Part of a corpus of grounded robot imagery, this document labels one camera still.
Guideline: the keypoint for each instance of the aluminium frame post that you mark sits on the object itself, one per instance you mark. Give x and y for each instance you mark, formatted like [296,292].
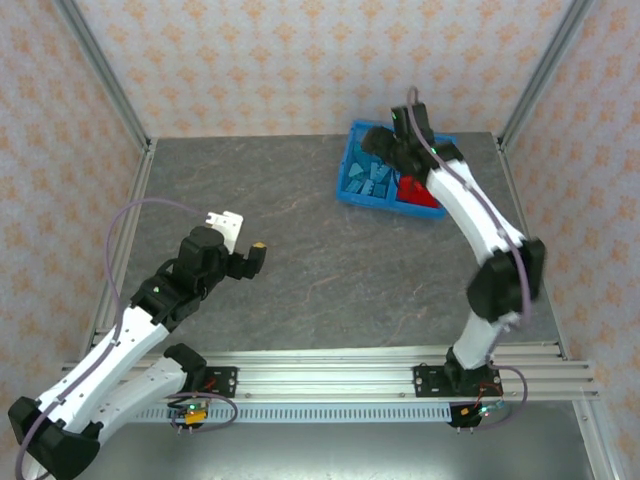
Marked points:
[541,75]
[110,80]

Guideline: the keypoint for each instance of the small controller circuit board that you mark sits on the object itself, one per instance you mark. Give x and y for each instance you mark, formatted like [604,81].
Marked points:
[482,411]
[190,412]

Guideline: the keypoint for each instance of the aluminium table edge rail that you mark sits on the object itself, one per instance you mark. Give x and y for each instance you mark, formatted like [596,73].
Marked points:
[140,180]
[509,175]

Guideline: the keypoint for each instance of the blue two-compartment plastic bin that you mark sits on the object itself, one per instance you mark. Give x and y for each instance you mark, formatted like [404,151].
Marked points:
[367,205]

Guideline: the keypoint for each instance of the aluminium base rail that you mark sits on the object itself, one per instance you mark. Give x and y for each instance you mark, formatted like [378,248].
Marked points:
[325,372]

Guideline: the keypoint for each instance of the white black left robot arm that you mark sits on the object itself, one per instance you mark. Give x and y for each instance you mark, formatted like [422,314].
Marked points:
[100,360]

